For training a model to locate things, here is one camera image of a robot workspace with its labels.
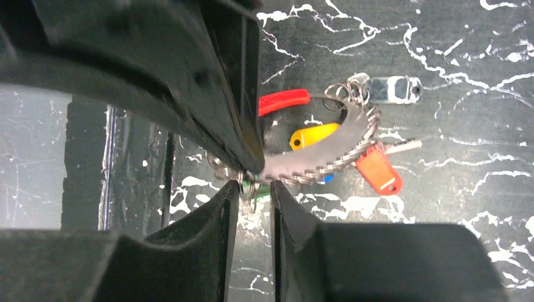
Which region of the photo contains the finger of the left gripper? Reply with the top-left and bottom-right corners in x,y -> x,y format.
33,1 -> 264,172
1,27 -> 246,170

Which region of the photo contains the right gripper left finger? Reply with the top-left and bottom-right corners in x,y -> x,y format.
1,181 -> 239,301

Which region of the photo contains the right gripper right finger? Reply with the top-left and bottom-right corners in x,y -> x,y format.
271,181 -> 507,301

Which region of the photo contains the keyring with coloured tags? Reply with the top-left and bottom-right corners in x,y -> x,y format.
205,73 -> 423,201

